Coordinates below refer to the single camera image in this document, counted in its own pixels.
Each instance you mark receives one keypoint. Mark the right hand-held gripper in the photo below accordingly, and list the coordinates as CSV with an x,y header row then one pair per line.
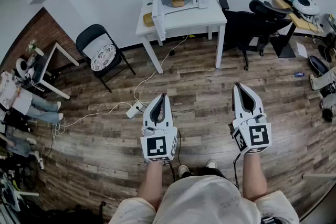
x,y
258,136

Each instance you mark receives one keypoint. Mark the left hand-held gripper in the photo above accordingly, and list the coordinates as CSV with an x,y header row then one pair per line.
x,y
157,148

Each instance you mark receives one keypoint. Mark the yellow tray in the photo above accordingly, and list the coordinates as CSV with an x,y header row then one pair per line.
x,y
148,19
178,1

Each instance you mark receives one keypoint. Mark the person's left forearm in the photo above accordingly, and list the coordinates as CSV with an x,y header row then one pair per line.
x,y
151,186

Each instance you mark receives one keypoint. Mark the person's right forearm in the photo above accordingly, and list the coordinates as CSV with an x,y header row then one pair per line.
x,y
253,178

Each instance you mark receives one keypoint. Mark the white power strip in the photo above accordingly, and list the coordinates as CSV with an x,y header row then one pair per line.
x,y
134,110

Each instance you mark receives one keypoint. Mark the person's left shoe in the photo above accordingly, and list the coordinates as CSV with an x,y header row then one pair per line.
x,y
183,170

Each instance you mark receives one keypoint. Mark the person's shoe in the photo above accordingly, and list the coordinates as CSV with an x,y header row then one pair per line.
x,y
183,170
211,164

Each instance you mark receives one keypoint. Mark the person's right shoe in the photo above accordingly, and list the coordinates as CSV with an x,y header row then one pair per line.
x,y
211,164

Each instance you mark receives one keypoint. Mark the person's black trousers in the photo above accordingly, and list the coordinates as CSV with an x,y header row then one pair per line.
x,y
207,171

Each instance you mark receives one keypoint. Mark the white paper sheet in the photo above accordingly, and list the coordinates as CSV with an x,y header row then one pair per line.
x,y
302,49

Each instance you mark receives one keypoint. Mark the patterned round seat cushion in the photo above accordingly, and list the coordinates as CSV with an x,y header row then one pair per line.
x,y
103,57

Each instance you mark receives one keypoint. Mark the black office chair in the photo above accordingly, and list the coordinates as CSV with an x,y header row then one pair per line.
x,y
249,26

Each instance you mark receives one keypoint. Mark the person's cream shirt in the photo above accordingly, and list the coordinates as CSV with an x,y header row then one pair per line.
x,y
204,202

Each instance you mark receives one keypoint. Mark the light wooden desk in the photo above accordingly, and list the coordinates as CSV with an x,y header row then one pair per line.
x,y
299,21

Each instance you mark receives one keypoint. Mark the black folding chair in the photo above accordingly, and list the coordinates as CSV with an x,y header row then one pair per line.
x,y
89,36

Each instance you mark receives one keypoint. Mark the white domed device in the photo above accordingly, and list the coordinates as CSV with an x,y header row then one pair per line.
x,y
305,5

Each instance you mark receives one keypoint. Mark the black harness buckle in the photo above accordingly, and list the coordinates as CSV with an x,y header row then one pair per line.
x,y
271,220

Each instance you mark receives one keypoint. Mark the white side table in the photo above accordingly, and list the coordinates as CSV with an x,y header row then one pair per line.
x,y
56,47

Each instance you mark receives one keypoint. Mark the black swivel chair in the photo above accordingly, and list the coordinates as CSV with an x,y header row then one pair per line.
x,y
65,215

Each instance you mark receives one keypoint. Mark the flowers in white vase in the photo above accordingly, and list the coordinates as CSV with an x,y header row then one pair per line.
x,y
32,46

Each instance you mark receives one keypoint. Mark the white round device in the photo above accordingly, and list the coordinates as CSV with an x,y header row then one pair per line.
x,y
21,66

